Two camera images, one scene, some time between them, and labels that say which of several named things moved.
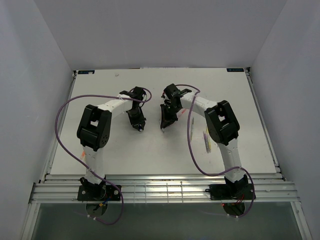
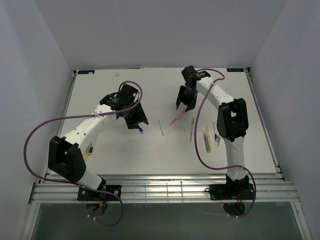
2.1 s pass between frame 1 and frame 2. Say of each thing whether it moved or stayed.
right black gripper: moved
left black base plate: stayed
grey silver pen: stayed
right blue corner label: stayed
